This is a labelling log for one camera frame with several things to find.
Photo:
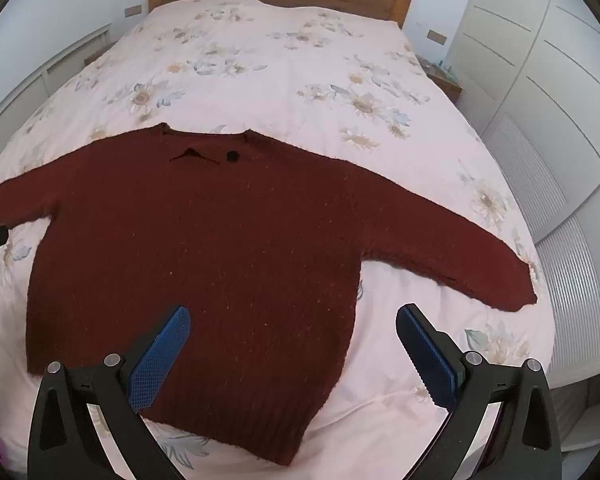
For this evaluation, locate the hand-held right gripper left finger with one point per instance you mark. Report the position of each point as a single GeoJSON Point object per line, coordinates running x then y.
{"type": "Point", "coordinates": [161, 347]}

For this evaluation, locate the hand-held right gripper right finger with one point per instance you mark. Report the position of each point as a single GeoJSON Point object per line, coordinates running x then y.
{"type": "Point", "coordinates": [427, 355]}

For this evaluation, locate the dark red knitted sweater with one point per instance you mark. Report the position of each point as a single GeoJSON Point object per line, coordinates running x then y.
{"type": "Point", "coordinates": [205, 235]}

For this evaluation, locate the white low cabinet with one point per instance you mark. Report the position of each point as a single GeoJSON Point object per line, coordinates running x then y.
{"type": "Point", "coordinates": [45, 67]}

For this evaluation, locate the wooden nightstand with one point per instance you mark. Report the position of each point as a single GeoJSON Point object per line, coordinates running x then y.
{"type": "Point", "coordinates": [445, 80]}

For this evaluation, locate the floral pink bed sheet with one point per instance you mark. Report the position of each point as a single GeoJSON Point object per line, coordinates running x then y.
{"type": "Point", "coordinates": [280, 80]}

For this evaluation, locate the wall socket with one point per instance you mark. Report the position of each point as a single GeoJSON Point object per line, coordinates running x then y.
{"type": "Point", "coordinates": [133, 10]}
{"type": "Point", "coordinates": [436, 36]}

